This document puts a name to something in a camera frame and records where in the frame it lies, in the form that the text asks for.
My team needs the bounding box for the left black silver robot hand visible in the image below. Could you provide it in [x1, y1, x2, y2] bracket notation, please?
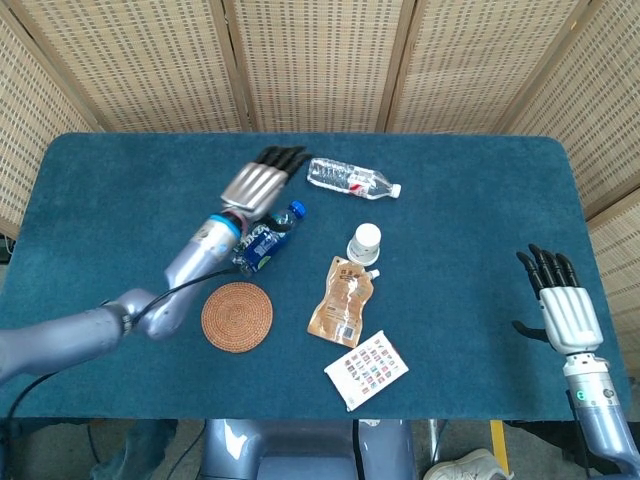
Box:
[219, 145, 312, 234]

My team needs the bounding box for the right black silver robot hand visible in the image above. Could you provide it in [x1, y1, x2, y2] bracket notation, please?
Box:
[512, 243, 605, 357]

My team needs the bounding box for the blue sports drink bottle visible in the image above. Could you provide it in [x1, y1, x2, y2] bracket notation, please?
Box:
[232, 199, 308, 276]

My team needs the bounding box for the bamboo folding screen panel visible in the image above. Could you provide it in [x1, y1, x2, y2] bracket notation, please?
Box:
[387, 0, 596, 135]
[9, 0, 251, 134]
[0, 0, 101, 239]
[504, 0, 640, 216]
[224, 0, 416, 134]
[584, 189, 640, 351]

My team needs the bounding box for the clear plastic water bottle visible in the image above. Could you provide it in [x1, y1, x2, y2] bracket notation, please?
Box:
[306, 157, 403, 201]

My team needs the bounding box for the round woven brown coaster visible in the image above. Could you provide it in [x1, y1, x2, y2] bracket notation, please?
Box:
[200, 281, 275, 354]

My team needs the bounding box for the brown spouted drink pouch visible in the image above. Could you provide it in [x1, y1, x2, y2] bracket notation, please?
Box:
[306, 255, 381, 349]

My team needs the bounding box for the blue felt table cloth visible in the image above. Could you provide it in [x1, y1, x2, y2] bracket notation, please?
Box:
[0, 132, 624, 421]

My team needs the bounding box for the metal table leg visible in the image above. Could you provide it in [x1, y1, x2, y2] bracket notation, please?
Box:
[427, 418, 449, 464]

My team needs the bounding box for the white sneaker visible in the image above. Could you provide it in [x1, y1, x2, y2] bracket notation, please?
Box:
[424, 448, 514, 480]

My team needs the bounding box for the white packet with coloured pictures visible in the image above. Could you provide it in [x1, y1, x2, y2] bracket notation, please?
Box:
[323, 329, 410, 413]

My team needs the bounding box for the grey blue robot torso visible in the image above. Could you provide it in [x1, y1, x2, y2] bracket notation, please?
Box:
[202, 418, 416, 480]

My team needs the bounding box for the blue jeans leg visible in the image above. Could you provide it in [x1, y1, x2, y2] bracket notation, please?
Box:
[89, 418, 179, 480]

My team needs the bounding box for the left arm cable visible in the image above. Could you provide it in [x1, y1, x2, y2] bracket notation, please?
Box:
[4, 267, 239, 421]

